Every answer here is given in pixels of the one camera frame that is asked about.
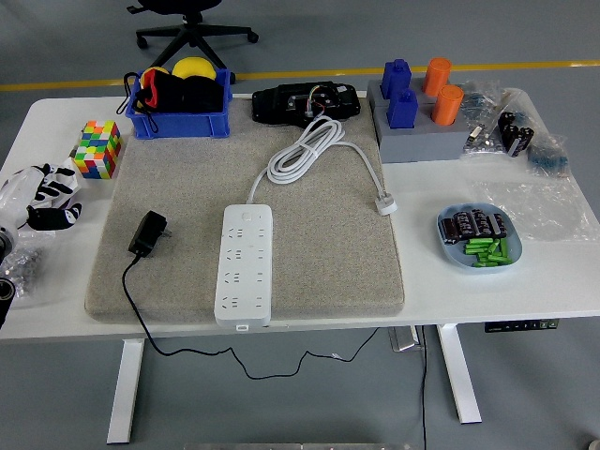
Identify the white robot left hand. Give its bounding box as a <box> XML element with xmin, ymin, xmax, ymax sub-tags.
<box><xmin>0</xmin><ymin>163</ymin><xmax>83</xmax><ymax>232</ymax></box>

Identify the white power strip with cable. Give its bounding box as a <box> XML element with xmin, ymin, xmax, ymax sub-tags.
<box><xmin>214</xmin><ymin>115</ymin><xmax>399</xmax><ymax>333</ymax></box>

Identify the clear bag of screws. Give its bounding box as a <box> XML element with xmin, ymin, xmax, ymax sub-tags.
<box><xmin>0</xmin><ymin>229</ymin><xmax>53</xmax><ymax>302</ymax></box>

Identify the multicolour puzzle cube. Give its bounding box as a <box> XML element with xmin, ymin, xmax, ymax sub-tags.
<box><xmin>73</xmin><ymin>120</ymin><xmax>124</xmax><ymax>180</ymax></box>

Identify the blue plastic bin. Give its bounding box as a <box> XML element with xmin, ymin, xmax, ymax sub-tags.
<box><xmin>127</xmin><ymin>68</ymin><xmax>234</xmax><ymax>141</ymax></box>

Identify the small yellow ball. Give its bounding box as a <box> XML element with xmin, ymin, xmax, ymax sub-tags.
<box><xmin>140</xmin><ymin>67</ymin><xmax>171</xmax><ymax>90</ymax></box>

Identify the black cloth bundle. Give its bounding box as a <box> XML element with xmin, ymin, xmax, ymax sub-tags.
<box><xmin>180</xmin><ymin>77</ymin><xmax>225</xmax><ymax>113</ymax></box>

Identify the large yellow foam ball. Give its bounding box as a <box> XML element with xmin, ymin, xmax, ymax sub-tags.
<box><xmin>172</xmin><ymin>56</ymin><xmax>217</xmax><ymax>82</ymax></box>

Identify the white table leg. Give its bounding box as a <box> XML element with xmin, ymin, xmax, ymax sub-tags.
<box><xmin>436</xmin><ymin>322</ymin><xmax>483</xmax><ymax>426</ymax></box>
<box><xmin>106</xmin><ymin>339</ymin><xmax>145</xmax><ymax>445</ymax></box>

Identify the black office chair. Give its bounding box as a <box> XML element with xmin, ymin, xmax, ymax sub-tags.
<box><xmin>126</xmin><ymin>0</ymin><xmax>260</xmax><ymax>84</ymax></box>

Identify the grey-beige table mat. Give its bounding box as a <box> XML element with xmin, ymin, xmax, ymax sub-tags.
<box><xmin>83</xmin><ymin>96</ymin><xmax>405</xmax><ymax>324</ymax></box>

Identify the blue plastic block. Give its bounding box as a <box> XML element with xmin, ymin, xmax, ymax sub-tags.
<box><xmin>386</xmin><ymin>88</ymin><xmax>419</xmax><ymax>130</ymax></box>
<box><xmin>379</xmin><ymin>58</ymin><xmax>413</xmax><ymax>100</ymax></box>

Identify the grey block base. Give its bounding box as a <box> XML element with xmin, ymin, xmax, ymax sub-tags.
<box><xmin>366</xmin><ymin>78</ymin><xmax>473</xmax><ymax>164</ymax></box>

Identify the silver metal box under table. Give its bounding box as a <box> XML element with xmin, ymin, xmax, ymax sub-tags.
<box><xmin>387</xmin><ymin>326</ymin><xmax>426</xmax><ymax>352</ymax></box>

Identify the orange plastic cylinder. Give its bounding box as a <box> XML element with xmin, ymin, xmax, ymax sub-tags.
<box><xmin>430</xmin><ymin>84</ymin><xmax>465</xmax><ymax>126</ymax></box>
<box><xmin>421</xmin><ymin>57</ymin><xmax>453</xmax><ymax>98</ymax></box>

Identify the light blue oval plate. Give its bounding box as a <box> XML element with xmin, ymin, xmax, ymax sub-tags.
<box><xmin>436</xmin><ymin>202</ymin><xmax>523</xmax><ymax>273</ymax></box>

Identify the clear bag of blue parts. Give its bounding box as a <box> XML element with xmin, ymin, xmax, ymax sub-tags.
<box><xmin>527</xmin><ymin>133</ymin><xmax>572</xmax><ymax>178</ymax></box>
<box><xmin>461</xmin><ymin>79</ymin><xmax>502</xmax><ymax>124</ymax></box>

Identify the clear bag of metal parts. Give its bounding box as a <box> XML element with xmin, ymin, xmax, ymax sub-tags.
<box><xmin>461</xmin><ymin>119</ymin><xmax>510</xmax><ymax>156</ymax></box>

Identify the clear bag of black capacitors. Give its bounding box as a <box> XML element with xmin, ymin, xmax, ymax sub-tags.
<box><xmin>494</xmin><ymin>88</ymin><xmax>536</xmax><ymax>158</ymax></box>

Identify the black table control panel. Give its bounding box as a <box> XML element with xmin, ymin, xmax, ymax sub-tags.
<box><xmin>484</xmin><ymin>318</ymin><xmax>560</xmax><ymax>334</ymax></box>

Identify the large empty clear bag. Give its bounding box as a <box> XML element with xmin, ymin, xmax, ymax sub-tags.
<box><xmin>472</xmin><ymin>175</ymin><xmax>600</xmax><ymax>244</ymax></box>

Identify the black drawstring pouch red lining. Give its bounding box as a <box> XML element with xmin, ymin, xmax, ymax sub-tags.
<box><xmin>122</xmin><ymin>69</ymin><xmax>188</xmax><ymax>135</ymax></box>

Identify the black electronic device with wires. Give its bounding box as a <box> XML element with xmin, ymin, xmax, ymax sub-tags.
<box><xmin>251</xmin><ymin>81</ymin><xmax>362</xmax><ymax>127</ymax></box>

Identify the thin black hanging cable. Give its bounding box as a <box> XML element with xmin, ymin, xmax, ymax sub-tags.
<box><xmin>418</xmin><ymin>325</ymin><xmax>429</xmax><ymax>450</ymax></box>

